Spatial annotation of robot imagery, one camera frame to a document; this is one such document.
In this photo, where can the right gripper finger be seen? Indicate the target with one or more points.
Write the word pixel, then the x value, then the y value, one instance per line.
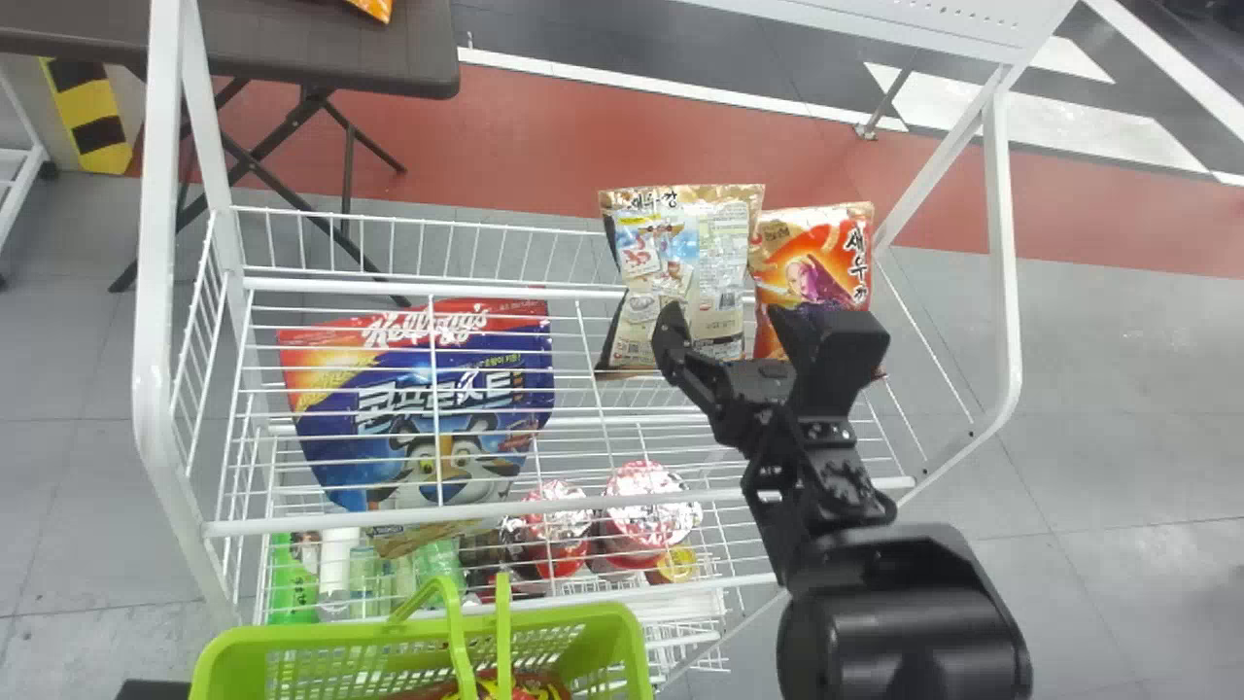
pixel 789 335
pixel 673 348

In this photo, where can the dark side table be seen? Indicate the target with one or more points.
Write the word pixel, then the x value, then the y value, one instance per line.
pixel 292 44

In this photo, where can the red snack packet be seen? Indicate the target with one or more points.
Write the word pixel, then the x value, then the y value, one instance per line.
pixel 486 688

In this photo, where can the gold snack packet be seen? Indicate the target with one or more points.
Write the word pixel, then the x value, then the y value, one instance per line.
pixel 680 262

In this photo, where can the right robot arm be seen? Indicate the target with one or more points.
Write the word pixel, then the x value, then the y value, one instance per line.
pixel 875 622

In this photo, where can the blue cereal bag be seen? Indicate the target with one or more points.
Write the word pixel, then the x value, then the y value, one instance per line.
pixel 418 408

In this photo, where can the orange snack packet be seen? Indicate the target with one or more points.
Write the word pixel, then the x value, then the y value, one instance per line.
pixel 812 262

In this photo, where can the red noodle cup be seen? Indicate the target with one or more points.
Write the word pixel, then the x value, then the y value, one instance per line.
pixel 556 530
pixel 646 510

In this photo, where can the white bottle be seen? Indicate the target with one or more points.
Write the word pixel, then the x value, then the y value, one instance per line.
pixel 338 569

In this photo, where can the yellow can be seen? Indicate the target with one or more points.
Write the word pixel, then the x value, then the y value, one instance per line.
pixel 677 564

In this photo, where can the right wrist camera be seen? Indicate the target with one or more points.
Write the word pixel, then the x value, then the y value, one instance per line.
pixel 844 362

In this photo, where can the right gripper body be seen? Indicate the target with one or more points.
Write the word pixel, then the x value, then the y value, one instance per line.
pixel 748 399

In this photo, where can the yellow black striped post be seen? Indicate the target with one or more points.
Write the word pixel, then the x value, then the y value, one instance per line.
pixel 89 117

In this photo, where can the green basket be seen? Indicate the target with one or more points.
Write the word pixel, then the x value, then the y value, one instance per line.
pixel 583 647

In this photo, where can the clear green bottle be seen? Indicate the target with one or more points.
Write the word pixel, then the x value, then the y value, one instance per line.
pixel 437 564
pixel 381 578

